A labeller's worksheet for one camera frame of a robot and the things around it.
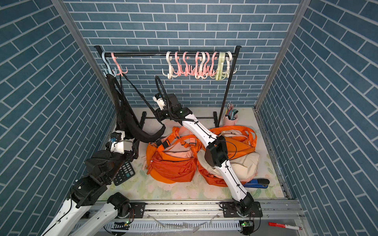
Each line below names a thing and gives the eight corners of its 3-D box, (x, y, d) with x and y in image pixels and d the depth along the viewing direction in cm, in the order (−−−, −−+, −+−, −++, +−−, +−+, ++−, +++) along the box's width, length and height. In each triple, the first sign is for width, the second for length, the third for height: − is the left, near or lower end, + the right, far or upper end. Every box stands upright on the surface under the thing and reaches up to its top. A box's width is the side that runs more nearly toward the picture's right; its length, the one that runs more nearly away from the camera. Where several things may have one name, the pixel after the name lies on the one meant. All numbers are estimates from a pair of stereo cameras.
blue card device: (244, 188, 83) (247, 184, 79) (242, 182, 86) (245, 178, 81) (266, 188, 84) (270, 185, 79) (264, 182, 86) (268, 178, 81)
